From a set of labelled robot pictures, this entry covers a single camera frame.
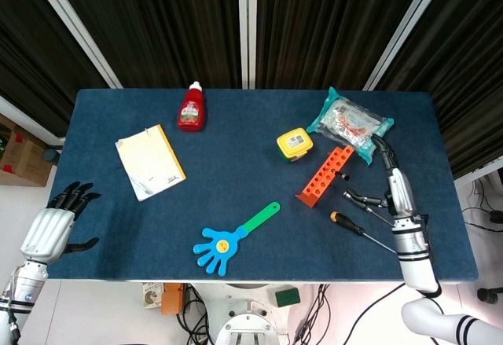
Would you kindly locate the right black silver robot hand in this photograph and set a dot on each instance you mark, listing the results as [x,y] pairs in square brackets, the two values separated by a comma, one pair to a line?
[401,191]

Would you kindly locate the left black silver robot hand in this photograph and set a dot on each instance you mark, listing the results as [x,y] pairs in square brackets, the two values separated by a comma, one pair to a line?
[49,231]

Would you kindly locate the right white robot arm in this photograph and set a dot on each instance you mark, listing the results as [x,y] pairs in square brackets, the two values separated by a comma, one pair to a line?
[412,258]

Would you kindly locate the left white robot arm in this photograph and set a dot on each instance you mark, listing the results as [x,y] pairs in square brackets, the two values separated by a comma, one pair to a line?
[23,282]

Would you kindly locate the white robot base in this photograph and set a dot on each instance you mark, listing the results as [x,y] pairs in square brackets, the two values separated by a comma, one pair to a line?
[247,317]

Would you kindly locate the orange tool holder rack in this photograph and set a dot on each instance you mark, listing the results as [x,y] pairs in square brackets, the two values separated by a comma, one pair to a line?
[322,178]

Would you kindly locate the blue green hand clapper toy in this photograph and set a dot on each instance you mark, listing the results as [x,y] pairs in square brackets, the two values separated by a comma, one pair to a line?
[220,248]

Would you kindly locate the brown cardboard box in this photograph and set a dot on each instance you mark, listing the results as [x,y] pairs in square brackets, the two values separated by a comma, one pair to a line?
[23,160]

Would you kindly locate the teal clear snack package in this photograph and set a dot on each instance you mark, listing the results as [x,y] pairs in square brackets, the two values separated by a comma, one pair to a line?
[346,119]

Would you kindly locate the green tub yellow lid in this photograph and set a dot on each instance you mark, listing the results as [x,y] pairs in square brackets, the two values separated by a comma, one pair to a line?
[294,142]

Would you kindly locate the white notepad yellow spine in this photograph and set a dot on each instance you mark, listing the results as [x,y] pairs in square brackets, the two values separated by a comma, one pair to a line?
[149,160]

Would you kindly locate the orange box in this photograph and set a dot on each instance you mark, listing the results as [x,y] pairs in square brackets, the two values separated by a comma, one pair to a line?
[173,298]

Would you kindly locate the green block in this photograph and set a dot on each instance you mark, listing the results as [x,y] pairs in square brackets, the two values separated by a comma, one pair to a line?
[287,297]

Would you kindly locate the blue felt table cover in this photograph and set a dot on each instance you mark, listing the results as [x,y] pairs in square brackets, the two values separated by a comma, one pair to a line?
[243,188]

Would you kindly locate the red ketchup bottle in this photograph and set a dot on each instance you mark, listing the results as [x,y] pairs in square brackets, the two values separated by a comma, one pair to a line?
[192,113]

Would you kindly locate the dark pleated curtain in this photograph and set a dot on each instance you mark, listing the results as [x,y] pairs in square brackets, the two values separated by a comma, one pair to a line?
[165,19]

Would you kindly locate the white slanted frame post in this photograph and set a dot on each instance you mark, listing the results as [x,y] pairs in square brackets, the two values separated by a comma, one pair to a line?
[74,26]
[408,26]

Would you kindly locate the white upright frame post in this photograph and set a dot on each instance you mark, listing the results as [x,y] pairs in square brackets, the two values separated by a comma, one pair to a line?
[247,26]

